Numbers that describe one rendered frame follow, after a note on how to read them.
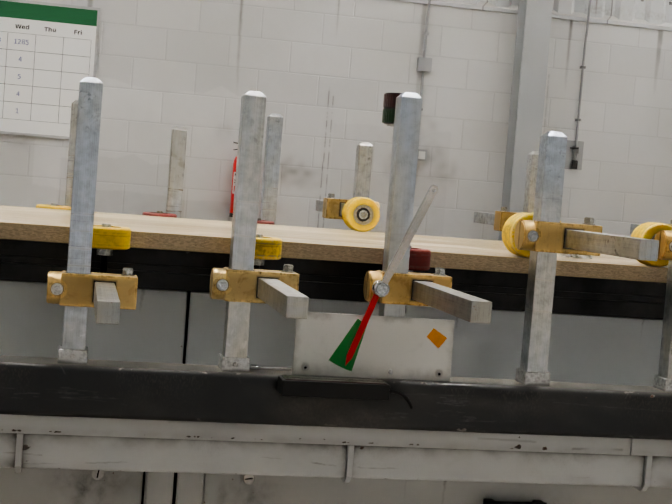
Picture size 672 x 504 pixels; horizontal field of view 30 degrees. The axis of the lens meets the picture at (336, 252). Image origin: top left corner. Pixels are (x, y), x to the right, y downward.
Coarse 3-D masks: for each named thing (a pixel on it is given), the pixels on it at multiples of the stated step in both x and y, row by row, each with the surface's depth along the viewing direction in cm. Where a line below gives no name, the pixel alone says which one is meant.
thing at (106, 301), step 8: (96, 288) 180; (104, 288) 181; (112, 288) 182; (96, 296) 170; (104, 296) 170; (112, 296) 170; (96, 304) 166; (104, 304) 164; (112, 304) 164; (96, 312) 164; (104, 312) 164; (112, 312) 164; (96, 320) 164; (104, 320) 164; (112, 320) 164
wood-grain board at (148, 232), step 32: (0, 224) 204; (32, 224) 205; (64, 224) 213; (96, 224) 222; (128, 224) 232; (160, 224) 244; (192, 224) 256; (224, 224) 270; (288, 256) 214; (320, 256) 215; (352, 256) 217; (448, 256) 220; (480, 256) 221; (512, 256) 225; (608, 256) 260
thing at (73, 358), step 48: (0, 384) 187; (48, 384) 189; (96, 384) 190; (144, 384) 192; (192, 384) 193; (240, 384) 195; (432, 384) 201; (480, 384) 203; (528, 384) 206; (576, 384) 211; (480, 432) 204; (528, 432) 205; (576, 432) 206; (624, 432) 208
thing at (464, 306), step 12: (420, 288) 196; (432, 288) 190; (444, 288) 189; (420, 300) 196; (432, 300) 189; (444, 300) 183; (456, 300) 178; (468, 300) 172; (480, 300) 172; (456, 312) 177; (468, 312) 172; (480, 312) 171
